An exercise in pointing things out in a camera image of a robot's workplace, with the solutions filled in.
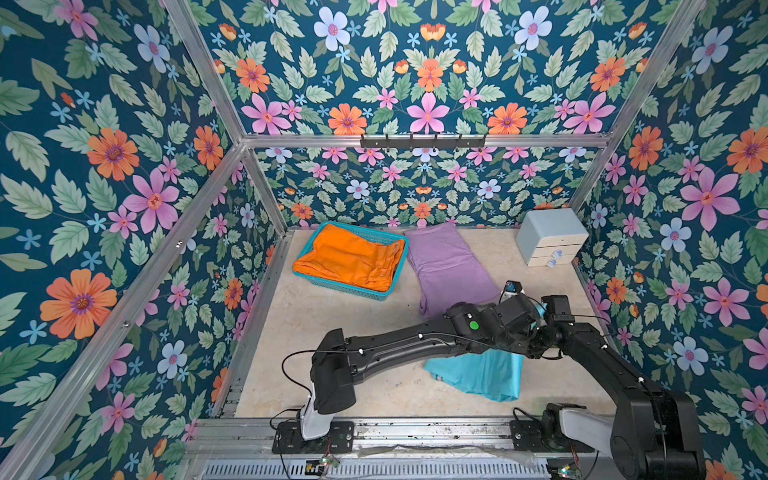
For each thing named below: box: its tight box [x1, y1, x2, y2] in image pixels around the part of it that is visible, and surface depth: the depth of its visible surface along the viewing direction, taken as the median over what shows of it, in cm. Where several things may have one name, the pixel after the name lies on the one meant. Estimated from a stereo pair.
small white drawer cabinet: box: [515, 208, 589, 267], surface depth 103 cm
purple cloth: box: [404, 222, 501, 321], surface depth 109 cm
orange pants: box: [292, 224, 405, 292], surface depth 102 cm
